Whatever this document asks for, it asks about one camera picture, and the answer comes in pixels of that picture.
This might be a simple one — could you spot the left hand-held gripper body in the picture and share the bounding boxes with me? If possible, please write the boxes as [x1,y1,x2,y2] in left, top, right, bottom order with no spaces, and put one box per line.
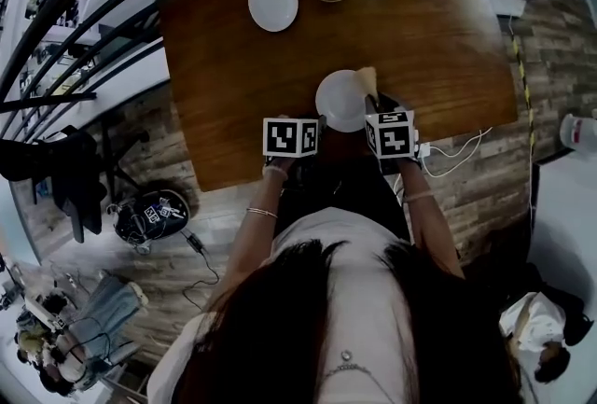
[262,114,327,160]

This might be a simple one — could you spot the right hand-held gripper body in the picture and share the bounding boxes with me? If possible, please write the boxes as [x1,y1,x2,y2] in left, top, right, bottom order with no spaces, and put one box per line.
[363,91,423,170]

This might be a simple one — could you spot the beige sponge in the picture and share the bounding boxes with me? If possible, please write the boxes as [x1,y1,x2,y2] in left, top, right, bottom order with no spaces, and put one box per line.
[353,64,380,101]

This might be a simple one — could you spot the big white plate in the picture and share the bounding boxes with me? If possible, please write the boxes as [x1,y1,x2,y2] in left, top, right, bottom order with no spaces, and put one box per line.
[314,69,370,134]

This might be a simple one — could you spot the person's right forearm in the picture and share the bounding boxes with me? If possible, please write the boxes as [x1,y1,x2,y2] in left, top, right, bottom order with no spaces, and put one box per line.
[396,163,465,280]

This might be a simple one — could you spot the person's left forearm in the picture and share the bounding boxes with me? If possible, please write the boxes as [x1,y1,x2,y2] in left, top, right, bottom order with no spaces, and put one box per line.
[204,175,293,314]

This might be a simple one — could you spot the person's left hand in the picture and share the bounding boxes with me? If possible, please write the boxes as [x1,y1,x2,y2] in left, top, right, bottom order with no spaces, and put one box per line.
[262,158,295,183]

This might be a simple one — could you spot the person's black trousers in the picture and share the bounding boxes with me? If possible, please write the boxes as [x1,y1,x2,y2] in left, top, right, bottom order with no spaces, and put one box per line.
[279,149,416,244]

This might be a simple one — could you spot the person's white shirt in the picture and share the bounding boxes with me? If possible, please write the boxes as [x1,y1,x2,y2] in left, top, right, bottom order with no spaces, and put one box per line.
[146,205,421,404]

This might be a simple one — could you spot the small white plate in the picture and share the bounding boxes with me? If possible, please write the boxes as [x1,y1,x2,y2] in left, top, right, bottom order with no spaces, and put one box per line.
[247,0,299,33]

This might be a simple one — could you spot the yellow black floor tape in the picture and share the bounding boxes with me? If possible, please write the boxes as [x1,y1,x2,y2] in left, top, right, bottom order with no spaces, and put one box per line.
[510,35,535,146]

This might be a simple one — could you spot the white flat box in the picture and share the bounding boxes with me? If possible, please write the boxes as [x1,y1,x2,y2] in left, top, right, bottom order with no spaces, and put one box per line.
[484,0,526,16]

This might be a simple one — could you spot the white plastic jug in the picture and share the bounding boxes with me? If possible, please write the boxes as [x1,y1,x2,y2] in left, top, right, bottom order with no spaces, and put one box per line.
[558,112,597,156]

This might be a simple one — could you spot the white side table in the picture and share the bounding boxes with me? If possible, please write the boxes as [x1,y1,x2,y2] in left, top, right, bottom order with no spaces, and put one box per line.
[526,154,597,300]

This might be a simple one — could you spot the black office chair with clothes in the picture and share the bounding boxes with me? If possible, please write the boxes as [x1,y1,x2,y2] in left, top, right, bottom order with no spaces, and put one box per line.
[0,124,150,244]

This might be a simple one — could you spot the grey blue cloth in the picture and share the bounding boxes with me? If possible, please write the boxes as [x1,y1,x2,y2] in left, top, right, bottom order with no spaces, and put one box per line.
[86,275,148,364]

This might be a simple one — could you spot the white cable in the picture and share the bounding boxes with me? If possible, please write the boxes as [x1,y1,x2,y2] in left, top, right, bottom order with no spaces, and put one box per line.
[428,126,494,179]

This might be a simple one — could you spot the gold bracelet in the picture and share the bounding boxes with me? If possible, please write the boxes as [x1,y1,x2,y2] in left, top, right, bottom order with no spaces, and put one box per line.
[245,206,280,220]

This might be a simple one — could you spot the black power adapter with cable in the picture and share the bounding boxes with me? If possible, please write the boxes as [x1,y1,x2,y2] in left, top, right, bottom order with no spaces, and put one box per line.
[181,229,220,313]

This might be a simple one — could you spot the black round device with cables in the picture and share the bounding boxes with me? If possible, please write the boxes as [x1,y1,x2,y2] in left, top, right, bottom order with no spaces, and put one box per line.
[106,189,192,254]

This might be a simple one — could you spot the silver necklace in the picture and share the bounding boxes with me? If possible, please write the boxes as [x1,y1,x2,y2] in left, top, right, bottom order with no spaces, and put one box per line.
[321,348,397,404]

